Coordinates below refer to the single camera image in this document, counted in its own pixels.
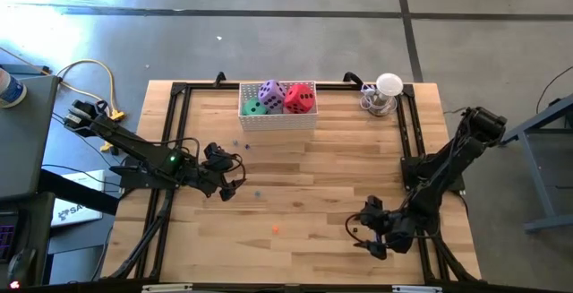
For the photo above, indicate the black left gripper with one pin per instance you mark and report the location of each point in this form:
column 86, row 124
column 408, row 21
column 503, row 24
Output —
column 217, row 174

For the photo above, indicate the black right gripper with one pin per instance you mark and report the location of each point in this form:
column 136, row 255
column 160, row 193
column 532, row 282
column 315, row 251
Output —
column 398, row 232

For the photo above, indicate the large green foam die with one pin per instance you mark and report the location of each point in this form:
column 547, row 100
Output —
column 254, row 108

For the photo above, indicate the large purple foam die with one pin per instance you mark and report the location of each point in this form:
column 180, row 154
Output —
column 272, row 95

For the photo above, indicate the large red foam die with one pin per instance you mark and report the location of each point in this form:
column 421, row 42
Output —
column 299, row 99

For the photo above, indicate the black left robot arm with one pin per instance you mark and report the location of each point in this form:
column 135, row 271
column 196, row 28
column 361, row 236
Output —
column 134, row 147

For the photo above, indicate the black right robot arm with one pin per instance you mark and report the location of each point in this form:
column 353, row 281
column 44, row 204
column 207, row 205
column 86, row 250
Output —
column 447, row 163

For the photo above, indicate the white perforated metal basket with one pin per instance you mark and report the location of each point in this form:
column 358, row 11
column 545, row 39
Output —
column 277, row 122

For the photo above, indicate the white mushroom table lamp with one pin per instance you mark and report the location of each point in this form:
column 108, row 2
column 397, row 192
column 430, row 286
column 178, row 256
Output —
column 388, row 84

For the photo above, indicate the white printed leaflet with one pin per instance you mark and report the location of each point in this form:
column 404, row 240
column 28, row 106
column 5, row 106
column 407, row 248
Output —
column 80, row 214

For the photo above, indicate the black desk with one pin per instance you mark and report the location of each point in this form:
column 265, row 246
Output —
column 38, row 221

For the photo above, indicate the grey desk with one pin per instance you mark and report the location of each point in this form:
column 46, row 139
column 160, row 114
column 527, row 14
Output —
column 22, row 149

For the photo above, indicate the black computer mouse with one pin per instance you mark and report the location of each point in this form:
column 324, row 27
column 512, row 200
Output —
column 21, row 266

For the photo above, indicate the backlit black keyboard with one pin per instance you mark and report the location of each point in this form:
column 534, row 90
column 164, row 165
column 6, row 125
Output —
column 5, row 239

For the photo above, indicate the white bottle with blue label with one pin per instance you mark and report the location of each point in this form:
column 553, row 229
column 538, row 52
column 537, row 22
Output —
column 10, row 91

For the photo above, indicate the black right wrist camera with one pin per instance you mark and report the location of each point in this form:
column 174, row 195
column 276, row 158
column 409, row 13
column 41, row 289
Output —
column 373, row 205

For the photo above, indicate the silver bar bracket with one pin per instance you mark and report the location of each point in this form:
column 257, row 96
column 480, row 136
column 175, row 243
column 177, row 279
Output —
column 168, row 287
column 416, row 289

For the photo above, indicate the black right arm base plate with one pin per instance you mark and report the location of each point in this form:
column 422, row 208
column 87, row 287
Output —
column 454, row 185

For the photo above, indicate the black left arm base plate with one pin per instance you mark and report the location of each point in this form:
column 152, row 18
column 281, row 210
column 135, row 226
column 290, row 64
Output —
column 134, row 178

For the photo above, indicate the black aluminium table frame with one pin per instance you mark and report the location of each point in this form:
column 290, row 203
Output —
column 333, row 86

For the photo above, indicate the blue-grey metal table frame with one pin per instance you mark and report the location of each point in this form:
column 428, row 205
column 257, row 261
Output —
column 550, row 223

